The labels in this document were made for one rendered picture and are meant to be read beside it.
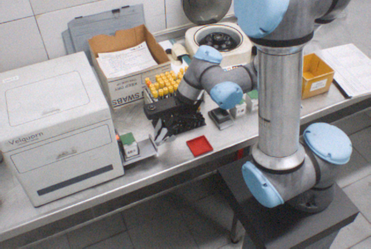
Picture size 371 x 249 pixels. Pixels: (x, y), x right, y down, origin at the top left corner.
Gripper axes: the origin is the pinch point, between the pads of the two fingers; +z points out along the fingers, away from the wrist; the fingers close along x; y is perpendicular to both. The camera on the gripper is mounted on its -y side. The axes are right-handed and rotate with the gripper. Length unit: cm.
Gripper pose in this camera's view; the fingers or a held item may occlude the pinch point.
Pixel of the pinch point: (155, 142)
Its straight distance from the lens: 116.8
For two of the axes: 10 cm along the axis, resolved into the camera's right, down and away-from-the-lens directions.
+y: 7.9, 1.0, 6.1
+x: -4.3, -6.3, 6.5
